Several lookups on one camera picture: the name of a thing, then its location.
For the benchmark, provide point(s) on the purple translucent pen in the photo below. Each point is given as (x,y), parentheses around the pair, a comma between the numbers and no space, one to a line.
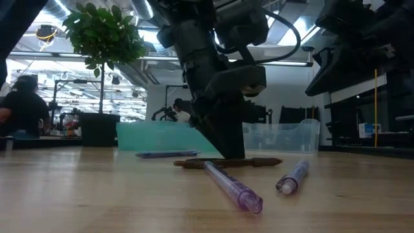
(233,187)

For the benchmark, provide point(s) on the white box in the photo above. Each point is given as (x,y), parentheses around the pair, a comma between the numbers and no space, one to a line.
(365,130)

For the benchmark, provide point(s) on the black shelving unit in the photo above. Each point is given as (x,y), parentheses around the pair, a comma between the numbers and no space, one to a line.
(343,129)

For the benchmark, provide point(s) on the green leafy artificial plant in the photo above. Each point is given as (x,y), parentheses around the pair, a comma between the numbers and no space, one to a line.
(103,35)

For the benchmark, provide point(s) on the long ceiling light strip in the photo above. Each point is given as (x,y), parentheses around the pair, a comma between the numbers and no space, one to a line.
(284,63)
(32,55)

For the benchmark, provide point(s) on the black plant pot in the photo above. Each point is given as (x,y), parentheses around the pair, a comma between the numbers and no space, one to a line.
(98,129)

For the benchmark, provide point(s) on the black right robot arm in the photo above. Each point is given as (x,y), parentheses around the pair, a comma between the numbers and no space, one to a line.
(401,29)

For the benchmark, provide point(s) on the black monitor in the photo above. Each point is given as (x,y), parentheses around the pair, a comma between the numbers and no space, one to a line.
(297,115)
(258,113)

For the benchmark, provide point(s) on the colourful toys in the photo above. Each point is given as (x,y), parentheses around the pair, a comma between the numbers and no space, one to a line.
(69,126)

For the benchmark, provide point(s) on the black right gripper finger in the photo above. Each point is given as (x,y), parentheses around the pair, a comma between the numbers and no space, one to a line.
(343,71)

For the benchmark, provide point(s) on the dark brown pen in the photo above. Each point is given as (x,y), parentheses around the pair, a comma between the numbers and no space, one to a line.
(258,161)

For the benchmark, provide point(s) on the black background robot arm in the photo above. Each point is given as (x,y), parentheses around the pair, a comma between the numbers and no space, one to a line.
(166,112)

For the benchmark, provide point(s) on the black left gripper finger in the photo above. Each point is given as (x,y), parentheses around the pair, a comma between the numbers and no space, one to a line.
(198,122)
(226,129)

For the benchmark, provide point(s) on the green translucent plastic bin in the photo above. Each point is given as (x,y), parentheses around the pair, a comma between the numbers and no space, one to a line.
(155,136)

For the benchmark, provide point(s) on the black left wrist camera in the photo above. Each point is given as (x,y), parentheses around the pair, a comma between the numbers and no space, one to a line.
(239,79)

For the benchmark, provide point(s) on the clear plastic bin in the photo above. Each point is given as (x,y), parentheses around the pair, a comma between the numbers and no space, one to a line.
(284,139)

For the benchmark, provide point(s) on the grey-blue pen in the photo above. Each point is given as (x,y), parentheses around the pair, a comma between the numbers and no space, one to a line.
(168,153)

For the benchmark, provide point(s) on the black gantry frame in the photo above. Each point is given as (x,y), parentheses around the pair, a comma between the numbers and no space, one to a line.
(166,97)

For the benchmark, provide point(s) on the dark workbench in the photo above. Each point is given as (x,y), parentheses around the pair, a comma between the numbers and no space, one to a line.
(58,143)

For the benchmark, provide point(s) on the pale lavender translucent pen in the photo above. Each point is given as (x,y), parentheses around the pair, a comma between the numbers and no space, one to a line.
(294,176)

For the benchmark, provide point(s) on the person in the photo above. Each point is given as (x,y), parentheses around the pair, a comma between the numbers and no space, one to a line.
(26,110)
(181,116)

